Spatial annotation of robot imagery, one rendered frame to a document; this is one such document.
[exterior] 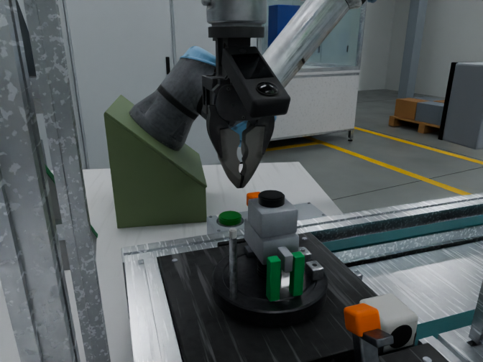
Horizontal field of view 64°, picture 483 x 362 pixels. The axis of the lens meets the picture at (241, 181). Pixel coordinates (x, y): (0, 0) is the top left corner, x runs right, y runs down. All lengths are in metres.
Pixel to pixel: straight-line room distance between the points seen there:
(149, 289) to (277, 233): 0.19
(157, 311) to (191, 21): 3.18
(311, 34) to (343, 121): 4.31
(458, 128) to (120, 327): 0.51
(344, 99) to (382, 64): 6.18
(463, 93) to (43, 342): 0.36
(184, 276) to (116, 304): 0.19
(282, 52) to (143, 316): 0.61
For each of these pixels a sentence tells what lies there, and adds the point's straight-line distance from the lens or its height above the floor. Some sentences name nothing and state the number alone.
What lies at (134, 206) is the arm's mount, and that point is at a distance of 0.90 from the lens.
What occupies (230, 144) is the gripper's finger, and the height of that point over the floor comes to 1.13.
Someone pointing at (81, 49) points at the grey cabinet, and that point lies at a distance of 3.34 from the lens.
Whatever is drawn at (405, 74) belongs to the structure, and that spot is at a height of 0.53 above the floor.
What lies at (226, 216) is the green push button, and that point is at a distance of 0.68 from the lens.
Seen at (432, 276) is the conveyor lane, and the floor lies 0.92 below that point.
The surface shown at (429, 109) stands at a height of 0.33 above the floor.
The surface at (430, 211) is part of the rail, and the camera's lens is 0.80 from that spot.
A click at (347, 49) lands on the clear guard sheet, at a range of 5.09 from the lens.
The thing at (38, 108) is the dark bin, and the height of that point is 1.20.
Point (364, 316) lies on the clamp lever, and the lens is 0.31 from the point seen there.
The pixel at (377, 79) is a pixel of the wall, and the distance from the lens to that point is 11.21.
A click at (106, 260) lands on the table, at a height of 0.86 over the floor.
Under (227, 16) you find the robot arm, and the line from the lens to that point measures 0.50.
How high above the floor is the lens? 1.26
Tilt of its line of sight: 20 degrees down
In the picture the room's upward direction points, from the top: straight up
